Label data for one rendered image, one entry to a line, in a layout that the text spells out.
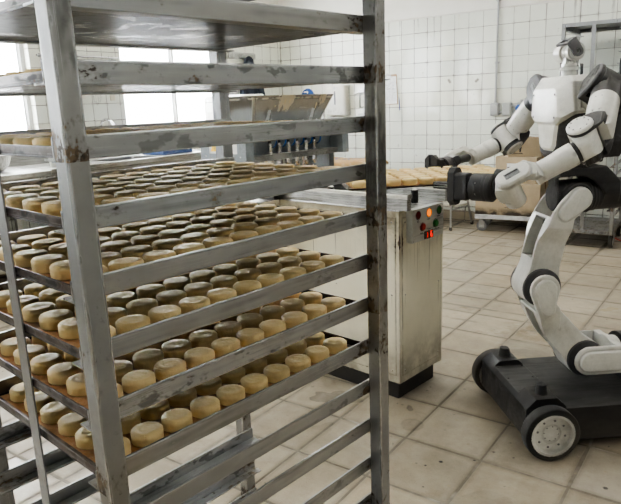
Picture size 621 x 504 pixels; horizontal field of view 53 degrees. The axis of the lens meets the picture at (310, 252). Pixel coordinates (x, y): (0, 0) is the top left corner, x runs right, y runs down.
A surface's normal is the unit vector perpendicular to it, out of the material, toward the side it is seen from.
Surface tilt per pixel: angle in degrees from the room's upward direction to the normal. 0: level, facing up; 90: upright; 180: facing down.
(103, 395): 90
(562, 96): 86
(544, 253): 90
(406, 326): 90
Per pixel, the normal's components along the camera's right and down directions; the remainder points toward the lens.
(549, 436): 0.08, 0.23
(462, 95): -0.58, 0.21
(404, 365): 0.73, 0.13
